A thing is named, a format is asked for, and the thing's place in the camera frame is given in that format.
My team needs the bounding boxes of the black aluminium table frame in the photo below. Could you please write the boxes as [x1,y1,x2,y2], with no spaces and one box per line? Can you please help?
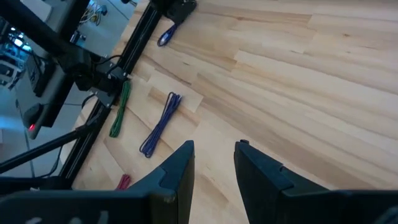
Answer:
[0,2,163,190]

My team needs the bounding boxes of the loose coloured floor wires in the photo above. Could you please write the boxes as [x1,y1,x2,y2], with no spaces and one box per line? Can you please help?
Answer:
[79,0,108,27]

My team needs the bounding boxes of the magenta USB-C cable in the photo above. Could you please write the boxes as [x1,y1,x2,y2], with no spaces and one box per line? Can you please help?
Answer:
[115,173,132,191]

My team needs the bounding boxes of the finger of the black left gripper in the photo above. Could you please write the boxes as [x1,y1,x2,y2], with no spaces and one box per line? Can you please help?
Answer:
[169,12,191,25]

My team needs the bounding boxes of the purple USB-C cable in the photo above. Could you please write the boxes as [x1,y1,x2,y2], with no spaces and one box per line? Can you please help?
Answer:
[157,23,180,47]

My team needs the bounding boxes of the navy blue USB-C cable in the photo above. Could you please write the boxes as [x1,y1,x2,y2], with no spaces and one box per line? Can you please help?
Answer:
[139,91,183,159]

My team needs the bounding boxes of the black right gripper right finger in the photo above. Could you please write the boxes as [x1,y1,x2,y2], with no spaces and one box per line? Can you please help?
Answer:
[233,139,329,224]

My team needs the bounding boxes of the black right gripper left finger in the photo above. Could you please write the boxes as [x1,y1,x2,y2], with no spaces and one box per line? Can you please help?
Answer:
[129,139,196,224]

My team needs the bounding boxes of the green USB-C cable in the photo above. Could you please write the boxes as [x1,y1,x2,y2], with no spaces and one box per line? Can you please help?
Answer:
[108,80,132,139]

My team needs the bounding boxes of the black computer mouse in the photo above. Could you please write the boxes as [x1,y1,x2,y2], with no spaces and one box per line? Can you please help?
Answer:
[22,102,44,133]

